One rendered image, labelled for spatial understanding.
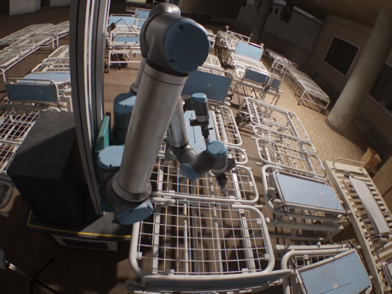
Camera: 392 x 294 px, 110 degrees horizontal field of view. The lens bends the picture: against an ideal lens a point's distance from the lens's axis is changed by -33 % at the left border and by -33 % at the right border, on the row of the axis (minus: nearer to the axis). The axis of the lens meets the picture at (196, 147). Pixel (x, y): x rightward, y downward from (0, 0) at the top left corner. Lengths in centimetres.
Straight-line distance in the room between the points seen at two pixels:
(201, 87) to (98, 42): 162
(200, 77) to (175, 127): 159
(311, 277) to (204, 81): 213
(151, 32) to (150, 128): 24
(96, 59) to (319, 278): 181
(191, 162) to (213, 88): 165
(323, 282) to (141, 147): 138
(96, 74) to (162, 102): 61
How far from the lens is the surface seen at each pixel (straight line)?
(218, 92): 245
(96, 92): 109
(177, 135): 84
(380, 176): 414
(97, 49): 101
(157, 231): 127
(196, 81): 236
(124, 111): 121
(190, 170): 85
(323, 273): 157
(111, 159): 85
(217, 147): 88
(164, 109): 51
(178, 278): 85
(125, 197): 72
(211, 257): 178
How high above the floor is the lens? 161
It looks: 40 degrees down
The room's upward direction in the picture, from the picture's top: 18 degrees clockwise
